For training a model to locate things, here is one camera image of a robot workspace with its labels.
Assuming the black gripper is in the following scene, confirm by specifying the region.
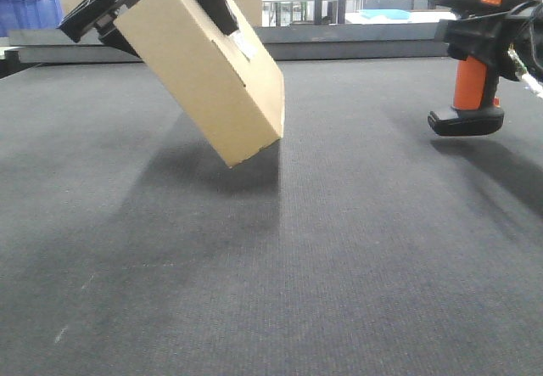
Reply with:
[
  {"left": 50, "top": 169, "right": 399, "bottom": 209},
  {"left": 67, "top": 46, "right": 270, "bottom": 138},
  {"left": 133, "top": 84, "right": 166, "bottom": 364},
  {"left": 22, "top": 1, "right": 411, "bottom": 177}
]
[{"left": 435, "top": 0, "right": 542, "bottom": 86}]

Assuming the orange black barcode scanner gun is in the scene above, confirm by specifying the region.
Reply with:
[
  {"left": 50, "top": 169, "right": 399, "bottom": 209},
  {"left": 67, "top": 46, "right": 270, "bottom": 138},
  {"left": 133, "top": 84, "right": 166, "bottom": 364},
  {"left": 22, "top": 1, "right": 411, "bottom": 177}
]
[{"left": 428, "top": 0, "right": 542, "bottom": 137}]

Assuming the small brown cardboard package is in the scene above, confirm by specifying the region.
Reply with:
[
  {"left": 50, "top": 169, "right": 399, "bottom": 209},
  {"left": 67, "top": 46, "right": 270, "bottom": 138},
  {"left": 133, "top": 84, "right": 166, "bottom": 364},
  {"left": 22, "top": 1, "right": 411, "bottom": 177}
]
[{"left": 114, "top": 0, "right": 285, "bottom": 166}]

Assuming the blue plastic crate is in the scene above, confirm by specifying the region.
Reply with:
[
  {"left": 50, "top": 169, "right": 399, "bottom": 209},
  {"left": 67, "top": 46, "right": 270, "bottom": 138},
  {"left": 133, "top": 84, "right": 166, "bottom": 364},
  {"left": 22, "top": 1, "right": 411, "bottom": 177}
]
[{"left": 1, "top": 0, "right": 64, "bottom": 37}]

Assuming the white barcode label sticker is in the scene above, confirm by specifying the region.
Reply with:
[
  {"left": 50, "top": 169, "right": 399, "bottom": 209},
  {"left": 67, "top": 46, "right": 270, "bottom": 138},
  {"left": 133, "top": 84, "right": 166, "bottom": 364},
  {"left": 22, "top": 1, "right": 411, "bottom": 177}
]
[{"left": 228, "top": 30, "right": 258, "bottom": 60}]

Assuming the white blue background table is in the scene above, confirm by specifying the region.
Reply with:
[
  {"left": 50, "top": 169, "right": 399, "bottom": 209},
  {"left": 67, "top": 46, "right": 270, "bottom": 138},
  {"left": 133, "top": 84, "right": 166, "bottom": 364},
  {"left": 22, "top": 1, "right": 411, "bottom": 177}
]
[{"left": 345, "top": 8, "right": 411, "bottom": 25}]

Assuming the dark grey table edge rail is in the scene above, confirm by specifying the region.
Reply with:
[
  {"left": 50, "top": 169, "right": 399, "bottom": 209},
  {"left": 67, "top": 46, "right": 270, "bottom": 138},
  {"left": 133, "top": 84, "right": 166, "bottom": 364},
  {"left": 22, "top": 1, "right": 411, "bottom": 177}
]
[{"left": 1, "top": 23, "right": 447, "bottom": 64}]

